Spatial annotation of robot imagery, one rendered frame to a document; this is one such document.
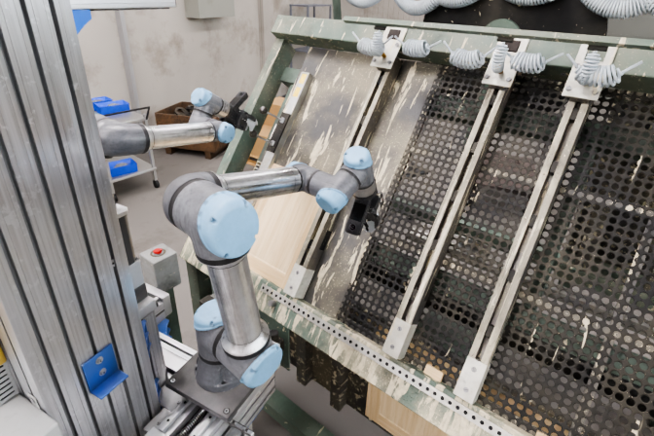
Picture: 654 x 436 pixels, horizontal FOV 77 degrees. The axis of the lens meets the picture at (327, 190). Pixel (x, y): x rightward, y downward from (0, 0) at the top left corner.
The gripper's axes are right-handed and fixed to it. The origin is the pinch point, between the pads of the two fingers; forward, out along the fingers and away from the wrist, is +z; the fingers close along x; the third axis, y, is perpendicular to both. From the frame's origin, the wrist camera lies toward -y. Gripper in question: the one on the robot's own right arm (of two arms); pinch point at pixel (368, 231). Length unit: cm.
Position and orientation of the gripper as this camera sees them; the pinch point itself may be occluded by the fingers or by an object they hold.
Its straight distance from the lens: 138.1
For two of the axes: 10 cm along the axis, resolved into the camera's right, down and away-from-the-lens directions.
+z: 1.9, 6.2, 7.6
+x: -8.8, -2.3, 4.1
